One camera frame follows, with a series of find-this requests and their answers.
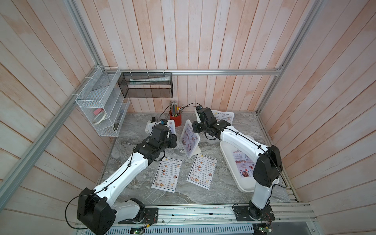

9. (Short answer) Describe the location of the dim sum inn menu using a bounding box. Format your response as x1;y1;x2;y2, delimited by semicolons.
215;113;233;124
151;158;182;193
187;154;217;190

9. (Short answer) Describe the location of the white menu holder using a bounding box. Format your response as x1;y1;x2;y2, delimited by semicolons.
180;119;202;159
212;109;235;125
149;119;176;134

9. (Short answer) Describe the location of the Dim Sum Inn menu front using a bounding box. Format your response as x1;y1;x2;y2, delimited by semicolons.
187;154;217;190

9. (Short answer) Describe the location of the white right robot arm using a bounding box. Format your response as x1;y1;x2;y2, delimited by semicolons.
193;105;283;212

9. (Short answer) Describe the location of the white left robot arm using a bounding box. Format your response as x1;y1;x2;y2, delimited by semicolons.
77;124;177;235

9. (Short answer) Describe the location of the red metal pen cup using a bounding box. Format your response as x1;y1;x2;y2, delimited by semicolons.
169;111;182;127

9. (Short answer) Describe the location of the pencils and pens bundle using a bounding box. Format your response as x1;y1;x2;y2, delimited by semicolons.
169;101;184;117

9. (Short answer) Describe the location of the white plastic tray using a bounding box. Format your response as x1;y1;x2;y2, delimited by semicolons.
220;130;268;193

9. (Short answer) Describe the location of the white tape roll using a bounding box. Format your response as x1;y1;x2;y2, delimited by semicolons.
92;111;107;125

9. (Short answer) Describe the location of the black mesh basket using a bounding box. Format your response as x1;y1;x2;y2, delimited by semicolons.
117;72;173;99

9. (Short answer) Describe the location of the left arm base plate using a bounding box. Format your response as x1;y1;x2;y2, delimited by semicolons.
118;207;159;225

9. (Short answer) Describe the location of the white wire mesh shelf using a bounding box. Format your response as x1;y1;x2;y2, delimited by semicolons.
75;67;129;137

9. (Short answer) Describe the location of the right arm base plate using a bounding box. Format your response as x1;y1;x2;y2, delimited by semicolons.
232;204;275;222

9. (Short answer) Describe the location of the aluminium front rail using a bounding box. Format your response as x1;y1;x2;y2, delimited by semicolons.
105;203;324;235

